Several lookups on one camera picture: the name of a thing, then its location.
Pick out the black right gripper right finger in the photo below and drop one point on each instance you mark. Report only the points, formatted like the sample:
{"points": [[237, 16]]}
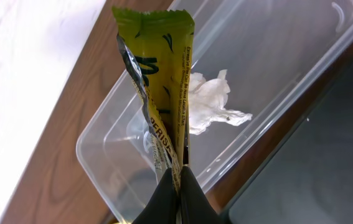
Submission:
{"points": [[195, 207]]}

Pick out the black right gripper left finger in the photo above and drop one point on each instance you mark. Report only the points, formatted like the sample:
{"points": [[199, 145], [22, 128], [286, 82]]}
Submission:
{"points": [[161, 208]]}

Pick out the green snack wrapper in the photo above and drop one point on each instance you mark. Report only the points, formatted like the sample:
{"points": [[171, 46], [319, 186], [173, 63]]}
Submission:
{"points": [[156, 48]]}

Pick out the crumpled white tissue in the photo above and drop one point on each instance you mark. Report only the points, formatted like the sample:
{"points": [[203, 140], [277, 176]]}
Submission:
{"points": [[207, 100]]}

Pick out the black plastic tray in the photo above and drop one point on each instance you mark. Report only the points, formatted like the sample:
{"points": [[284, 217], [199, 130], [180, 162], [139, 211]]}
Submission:
{"points": [[308, 178]]}

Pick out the clear plastic bin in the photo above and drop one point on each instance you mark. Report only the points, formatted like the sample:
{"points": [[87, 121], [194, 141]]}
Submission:
{"points": [[272, 52]]}

